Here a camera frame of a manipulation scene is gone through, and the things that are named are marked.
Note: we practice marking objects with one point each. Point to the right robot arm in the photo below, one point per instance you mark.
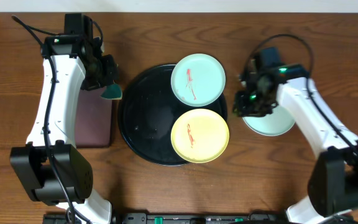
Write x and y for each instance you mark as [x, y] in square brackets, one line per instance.
[333, 185]

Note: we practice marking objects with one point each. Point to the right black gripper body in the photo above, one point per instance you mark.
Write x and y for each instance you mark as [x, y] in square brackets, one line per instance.
[253, 104]

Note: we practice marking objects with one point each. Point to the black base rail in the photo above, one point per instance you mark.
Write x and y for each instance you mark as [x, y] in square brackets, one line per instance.
[253, 218]

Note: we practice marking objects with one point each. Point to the mint green plate top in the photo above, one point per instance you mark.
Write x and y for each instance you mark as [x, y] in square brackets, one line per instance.
[198, 80]

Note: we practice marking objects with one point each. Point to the yellow plate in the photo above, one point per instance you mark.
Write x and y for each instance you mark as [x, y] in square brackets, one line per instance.
[199, 136]

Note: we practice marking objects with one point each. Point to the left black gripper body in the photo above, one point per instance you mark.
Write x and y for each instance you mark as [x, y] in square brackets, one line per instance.
[105, 73]

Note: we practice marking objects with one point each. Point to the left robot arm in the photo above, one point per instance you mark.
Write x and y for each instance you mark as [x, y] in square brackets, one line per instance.
[49, 166]

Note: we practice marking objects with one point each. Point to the mint green plate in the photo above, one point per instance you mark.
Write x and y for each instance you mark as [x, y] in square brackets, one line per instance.
[275, 124]
[198, 80]

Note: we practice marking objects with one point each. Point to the rectangular dark tray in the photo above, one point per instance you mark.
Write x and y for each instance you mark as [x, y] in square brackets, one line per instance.
[93, 120]

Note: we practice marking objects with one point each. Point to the green sponge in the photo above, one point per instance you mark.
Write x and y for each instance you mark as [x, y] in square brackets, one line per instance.
[112, 92]

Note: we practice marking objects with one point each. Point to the round black tray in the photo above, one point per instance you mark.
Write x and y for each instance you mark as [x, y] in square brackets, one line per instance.
[148, 111]

